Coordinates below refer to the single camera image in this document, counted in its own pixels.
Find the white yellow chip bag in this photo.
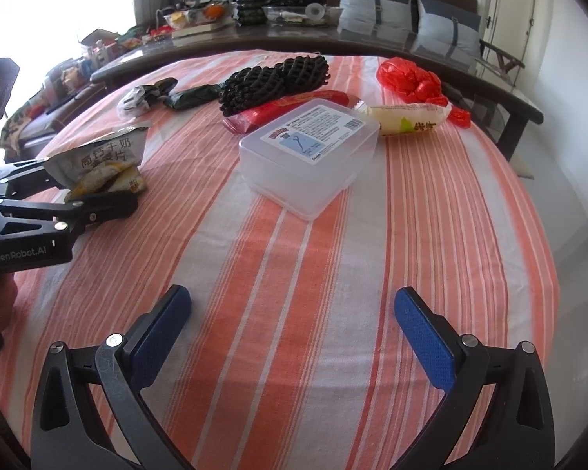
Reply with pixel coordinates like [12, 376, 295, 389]
[43, 125, 149, 202]

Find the dark green wrapper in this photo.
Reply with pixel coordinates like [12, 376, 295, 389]
[163, 84, 222, 112]

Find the clear plastic box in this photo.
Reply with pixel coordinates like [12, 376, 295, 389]
[239, 99, 380, 221]

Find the yellow white snack wrapper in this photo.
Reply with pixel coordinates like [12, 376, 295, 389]
[356, 102, 451, 136]

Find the black white crumpled wrapper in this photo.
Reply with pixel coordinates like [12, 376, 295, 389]
[116, 78, 178, 119]

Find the red snack wrapper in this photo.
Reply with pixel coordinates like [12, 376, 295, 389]
[222, 90, 361, 135]

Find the black foam fruit net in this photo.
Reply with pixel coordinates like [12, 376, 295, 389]
[218, 55, 330, 117]

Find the fruit tray on book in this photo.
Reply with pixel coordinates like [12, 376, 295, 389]
[163, 1, 236, 38]

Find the orange white striped tablecloth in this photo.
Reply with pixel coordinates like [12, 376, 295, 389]
[0, 48, 561, 470]

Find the black ribbed plant pot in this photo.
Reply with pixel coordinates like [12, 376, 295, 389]
[236, 0, 269, 27]

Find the roll of clear tape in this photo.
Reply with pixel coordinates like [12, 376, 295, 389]
[305, 2, 326, 22]

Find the red plastic bag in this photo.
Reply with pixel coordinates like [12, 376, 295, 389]
[376, 57, 472, 128]

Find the dark wooden coffee table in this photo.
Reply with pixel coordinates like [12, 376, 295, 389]
[90, 18, 544, 159]

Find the dark brown sofa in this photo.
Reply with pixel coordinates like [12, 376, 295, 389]
[1, 0, 523, 163]

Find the white door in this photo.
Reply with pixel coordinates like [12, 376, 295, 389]
[482, 0, 536, 84]

